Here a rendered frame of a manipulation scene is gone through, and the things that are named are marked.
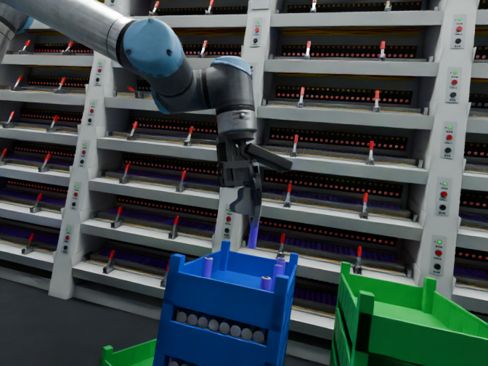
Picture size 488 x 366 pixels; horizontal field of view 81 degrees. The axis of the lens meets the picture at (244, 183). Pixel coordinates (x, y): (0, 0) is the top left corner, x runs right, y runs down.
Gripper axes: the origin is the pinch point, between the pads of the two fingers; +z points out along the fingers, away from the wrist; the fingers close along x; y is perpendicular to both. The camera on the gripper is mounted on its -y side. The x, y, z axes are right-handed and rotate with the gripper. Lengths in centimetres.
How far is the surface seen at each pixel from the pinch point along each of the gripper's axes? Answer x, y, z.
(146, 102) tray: -65, 22, -48
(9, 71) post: -118, 91, -82
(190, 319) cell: 14.3, 17.8, 12.6
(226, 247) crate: -10.7, 5.5, 7.2
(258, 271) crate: -7.6, -1.5, 14.2
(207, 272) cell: 7.1, 13.3, 7.7
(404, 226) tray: -13, -55, 11
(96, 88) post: -78, 43, -58
